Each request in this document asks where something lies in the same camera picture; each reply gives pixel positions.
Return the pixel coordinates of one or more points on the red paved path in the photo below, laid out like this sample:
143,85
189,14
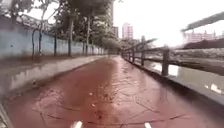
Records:
113,90

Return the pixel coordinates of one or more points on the dark tall building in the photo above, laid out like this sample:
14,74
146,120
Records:
115,31

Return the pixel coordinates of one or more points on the pink tall building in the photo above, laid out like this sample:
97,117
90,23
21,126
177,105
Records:
127,31

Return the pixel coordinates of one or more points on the row of trees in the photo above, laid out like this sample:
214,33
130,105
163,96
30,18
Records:
83,23

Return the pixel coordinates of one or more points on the dark wooden railing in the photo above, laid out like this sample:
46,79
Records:
165,61

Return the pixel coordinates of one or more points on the robot's own part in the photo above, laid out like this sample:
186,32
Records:
77,124
147,125

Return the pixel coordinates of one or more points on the river water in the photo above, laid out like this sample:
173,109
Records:
193,78

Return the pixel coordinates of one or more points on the low pink building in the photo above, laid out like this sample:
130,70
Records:
200,36

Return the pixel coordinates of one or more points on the elevated bridge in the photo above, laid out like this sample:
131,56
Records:
203,21

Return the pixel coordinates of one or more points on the grey concrete kerb wall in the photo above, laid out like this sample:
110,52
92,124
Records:
36,71

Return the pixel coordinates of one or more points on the blue grey long wall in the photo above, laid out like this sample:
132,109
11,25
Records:
16,43

